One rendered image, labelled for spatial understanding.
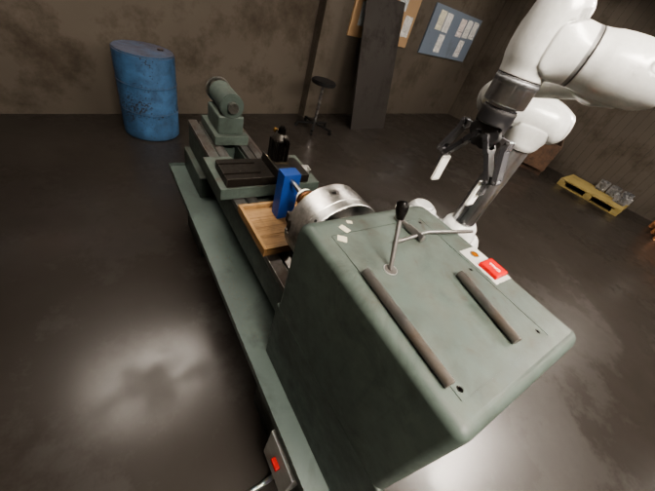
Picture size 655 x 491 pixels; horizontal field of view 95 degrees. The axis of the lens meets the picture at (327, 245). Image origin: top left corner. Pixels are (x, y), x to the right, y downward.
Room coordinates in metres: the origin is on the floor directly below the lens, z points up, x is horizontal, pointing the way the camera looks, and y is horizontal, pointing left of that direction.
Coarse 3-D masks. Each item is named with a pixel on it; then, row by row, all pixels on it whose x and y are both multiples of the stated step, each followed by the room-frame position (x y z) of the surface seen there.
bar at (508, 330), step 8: (464, 272) 0.63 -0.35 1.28; (464, 280) 0.60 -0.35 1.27; (472, 288) 0.58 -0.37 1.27; (480, 296) 0.56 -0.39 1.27; (480, 304) 0.55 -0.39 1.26; (488, 304) 0.54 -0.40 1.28; (488, 312) 0.52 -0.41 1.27; (496, 312) 0.52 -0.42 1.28; (496, 320) 0.50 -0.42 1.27; (504, 320) 0.50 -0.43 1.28; (504, 328) 0.48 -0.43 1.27; (512, 328) 0.48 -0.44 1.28; (512, 336) 0.47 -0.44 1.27
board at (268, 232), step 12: (252, 204) 1.09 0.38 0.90; (264, 204) 1.13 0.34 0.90; (252, 216) 1.03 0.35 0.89; (264, 216) 1.06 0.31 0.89; (252, 228) 0.94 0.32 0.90; (264, 228) 0.98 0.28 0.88; (276, 228) 1.01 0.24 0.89; (264, 240) 0.91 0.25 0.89; (276, 240) 0.94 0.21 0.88; (264, 252) 0.84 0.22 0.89; (276, 252) 0.88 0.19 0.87
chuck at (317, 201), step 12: (312, 192) 0.85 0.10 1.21; (324, 192) 0.85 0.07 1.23; (348, 192) 0.89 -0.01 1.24; (300, 204) 0.82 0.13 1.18; (312, 204) 0.81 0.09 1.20; (324, 204) 0.80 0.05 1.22; (300, 216) 0.78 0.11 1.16; (312, 216) 0.77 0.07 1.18; (300, 228) 0.75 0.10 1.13; (288, 240) 0.78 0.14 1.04
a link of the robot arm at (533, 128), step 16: (528, 112) 1.19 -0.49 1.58; (544, 112) 1.18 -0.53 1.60; (560, 112) 1.18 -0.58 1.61; (512, 128) 1.21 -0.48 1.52; (528, 128) 1.18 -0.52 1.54; (544, 128) 1.17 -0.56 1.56; (560, 128) 1.17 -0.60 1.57; (528, 144) 1.18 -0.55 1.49; (496, 160) 1.23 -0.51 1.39; (512, 160) 1.20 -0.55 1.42; (480, 176) 1.26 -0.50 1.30; (496, 192) 1.22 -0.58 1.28; (464, 208) 1.24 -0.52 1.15; (480, 208) 1.22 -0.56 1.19; (448, 224) 1.24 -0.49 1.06; (464, 224) 1.23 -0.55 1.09
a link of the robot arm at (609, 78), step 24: (600, 48) 0.70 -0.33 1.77; (624, 48) 0.69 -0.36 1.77; (648, 48) 0.69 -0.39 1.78; (600, 72) 0.69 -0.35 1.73; (624, 72) 0.68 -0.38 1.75; (648, 72) 0.68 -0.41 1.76; (552, 96) 0.91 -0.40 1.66; (576, 96) 0.75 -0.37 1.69; (600, 96) 0.70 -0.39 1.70; (624, 96) 0.69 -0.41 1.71; (648, 96) 0.68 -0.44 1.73
